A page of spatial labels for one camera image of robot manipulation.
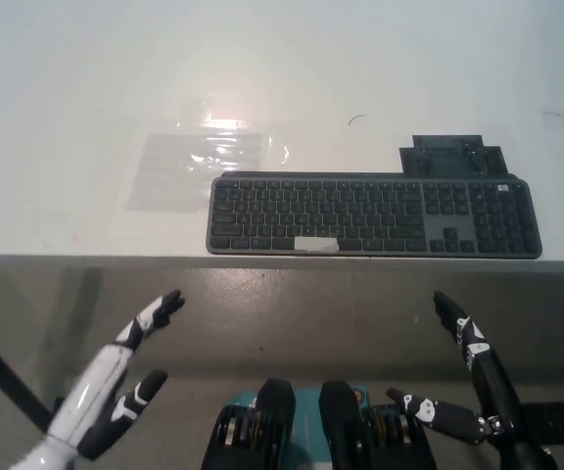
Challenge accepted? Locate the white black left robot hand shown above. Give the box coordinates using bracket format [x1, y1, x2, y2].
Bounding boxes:
[10, 288, 188, 470]

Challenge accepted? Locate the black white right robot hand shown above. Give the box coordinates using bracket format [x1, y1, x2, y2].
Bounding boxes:
[386, 290, 561, 470]

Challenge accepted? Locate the dark grey wireless keyboard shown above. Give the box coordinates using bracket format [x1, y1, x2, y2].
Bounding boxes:
[206, 169, 543, 259]

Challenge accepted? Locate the clear plastic keyboard cover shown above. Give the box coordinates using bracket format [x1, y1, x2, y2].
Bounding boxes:
[125, 131, 263, 215]

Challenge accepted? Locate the clear glossy plastic film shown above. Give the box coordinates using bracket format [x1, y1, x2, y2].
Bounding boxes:
[177, 95, 304, 173]

